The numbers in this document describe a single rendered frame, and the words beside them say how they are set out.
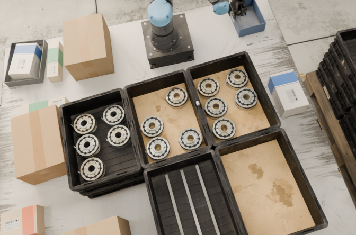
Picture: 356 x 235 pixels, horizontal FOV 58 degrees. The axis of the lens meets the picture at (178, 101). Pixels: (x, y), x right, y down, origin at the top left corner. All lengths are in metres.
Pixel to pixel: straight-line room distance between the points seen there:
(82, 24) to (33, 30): 1.41
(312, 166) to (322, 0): 1.84
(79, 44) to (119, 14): 1.29
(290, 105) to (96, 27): 1.07
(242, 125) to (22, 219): 1.05
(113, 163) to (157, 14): 0.71
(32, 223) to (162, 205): 0.58
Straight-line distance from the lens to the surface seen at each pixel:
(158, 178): 1.40
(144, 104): 1.53
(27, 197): 1.72
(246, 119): 1.47
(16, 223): 1.64
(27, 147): 1.61
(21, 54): 1.98
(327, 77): 2.34
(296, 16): 2.96
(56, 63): 1.89
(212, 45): 1.82
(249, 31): 1.85
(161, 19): 1.55
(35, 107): 1.80
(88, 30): 1.81
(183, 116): 1.47
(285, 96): 1.60
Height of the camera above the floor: 2.18
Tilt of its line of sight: 64 degrees down
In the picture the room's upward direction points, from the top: 11 degrees counter-clockwise
